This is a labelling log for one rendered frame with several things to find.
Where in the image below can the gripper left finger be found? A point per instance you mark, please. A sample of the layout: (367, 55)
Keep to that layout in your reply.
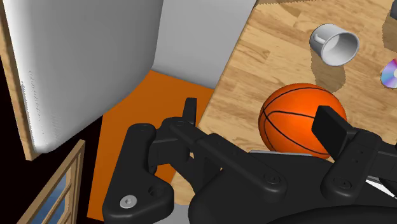
(136, 173)

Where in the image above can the white mug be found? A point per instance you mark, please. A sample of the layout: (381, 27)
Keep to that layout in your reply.
(322, 35)

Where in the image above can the wooden framed window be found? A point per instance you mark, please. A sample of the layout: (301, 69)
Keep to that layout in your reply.
(59, 189)

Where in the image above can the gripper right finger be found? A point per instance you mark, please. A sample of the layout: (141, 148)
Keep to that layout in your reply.
(356, 155)

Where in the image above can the orange basketball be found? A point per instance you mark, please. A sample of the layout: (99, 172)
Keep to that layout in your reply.
(288, 111)

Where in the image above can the white padded wooden-framed furniture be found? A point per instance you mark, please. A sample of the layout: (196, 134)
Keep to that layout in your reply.
(80, 62)

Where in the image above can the shiny compact disc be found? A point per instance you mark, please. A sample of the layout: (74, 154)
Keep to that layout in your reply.
(390, 76)

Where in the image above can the orange robot stand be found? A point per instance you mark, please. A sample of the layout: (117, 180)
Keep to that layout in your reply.
(145, 102)

